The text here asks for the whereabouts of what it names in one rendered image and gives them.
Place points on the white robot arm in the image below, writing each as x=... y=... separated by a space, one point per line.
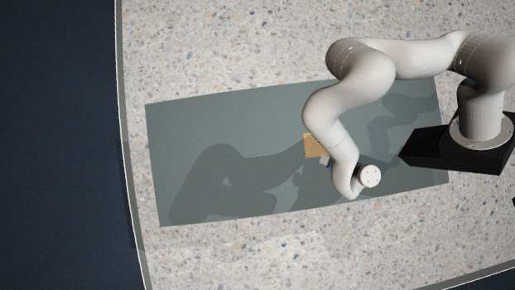
x=365 y=68

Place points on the tan mat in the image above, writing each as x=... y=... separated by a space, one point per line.
x=312 y=147

